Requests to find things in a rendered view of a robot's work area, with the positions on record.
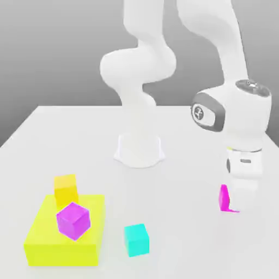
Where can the small purple cube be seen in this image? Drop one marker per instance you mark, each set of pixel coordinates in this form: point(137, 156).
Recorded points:
point(73, 221)

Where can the small cyan cube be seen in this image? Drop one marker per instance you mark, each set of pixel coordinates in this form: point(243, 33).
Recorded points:
point(136, 240)

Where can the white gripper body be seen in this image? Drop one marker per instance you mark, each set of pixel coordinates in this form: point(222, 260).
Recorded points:
point(245, 184)

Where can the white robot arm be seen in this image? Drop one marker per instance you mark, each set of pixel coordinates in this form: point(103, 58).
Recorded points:
point(139, 65)

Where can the large yellow box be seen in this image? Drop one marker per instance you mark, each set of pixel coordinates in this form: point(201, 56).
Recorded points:
point(61, 252)

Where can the small orange cube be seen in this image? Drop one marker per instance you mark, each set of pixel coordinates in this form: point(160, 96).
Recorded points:
point(65, 188)

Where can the small magenta cube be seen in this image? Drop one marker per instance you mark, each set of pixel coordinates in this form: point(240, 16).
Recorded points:
point(223, 197)

